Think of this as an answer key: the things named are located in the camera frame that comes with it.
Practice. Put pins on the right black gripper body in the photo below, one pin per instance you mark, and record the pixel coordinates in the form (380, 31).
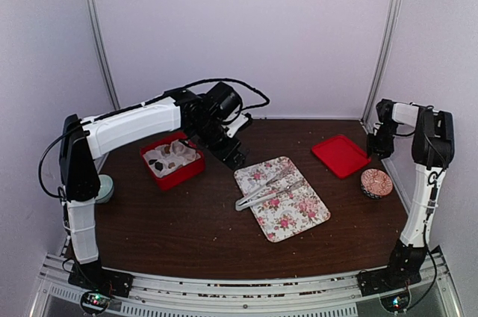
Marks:
(383, 143)

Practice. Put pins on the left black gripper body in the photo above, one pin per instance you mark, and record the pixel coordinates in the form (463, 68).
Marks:
(224, 152)

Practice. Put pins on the red box lid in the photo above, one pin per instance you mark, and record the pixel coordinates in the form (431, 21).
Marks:
(341, 155)

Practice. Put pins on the black white kitchen tongs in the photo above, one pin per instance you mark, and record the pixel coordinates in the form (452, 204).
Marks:
(273, 187)

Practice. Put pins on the red chocolate box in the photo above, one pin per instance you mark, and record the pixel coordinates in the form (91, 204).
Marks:
(190, 161)

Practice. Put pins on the dark chocolate cube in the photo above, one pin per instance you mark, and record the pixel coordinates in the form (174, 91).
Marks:
(159, 166)

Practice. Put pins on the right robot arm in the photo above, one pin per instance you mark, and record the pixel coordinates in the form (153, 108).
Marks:
(433, 149)

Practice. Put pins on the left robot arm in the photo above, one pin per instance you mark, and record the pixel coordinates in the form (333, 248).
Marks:
(209, 111)

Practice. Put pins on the red patterned ceramic bowl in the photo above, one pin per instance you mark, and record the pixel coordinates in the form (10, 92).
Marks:
(376, 183)

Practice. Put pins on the floral serving tray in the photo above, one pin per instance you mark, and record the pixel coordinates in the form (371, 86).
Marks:
(288, 214)

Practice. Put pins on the pale green ceramic bowl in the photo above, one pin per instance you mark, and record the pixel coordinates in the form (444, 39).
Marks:
(106, 190)

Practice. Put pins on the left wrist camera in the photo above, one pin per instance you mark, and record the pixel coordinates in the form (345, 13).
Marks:
(241, 122)

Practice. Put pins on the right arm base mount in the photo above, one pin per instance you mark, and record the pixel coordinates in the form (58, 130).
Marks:
(393, 289)

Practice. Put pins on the front aluminium rail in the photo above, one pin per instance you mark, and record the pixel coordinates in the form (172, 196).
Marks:
(327, 295)

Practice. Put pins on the right aluminium frame post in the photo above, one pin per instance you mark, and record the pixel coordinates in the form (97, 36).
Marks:
(384, 52)

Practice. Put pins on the aluminium frame post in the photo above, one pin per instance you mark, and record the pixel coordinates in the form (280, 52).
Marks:
(384, 52)
(101, 54)

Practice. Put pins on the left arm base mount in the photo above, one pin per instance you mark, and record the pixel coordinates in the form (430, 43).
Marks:
(100, 290)

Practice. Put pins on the left aluminium frame post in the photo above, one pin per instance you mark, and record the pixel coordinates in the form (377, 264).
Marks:
(101, 54)

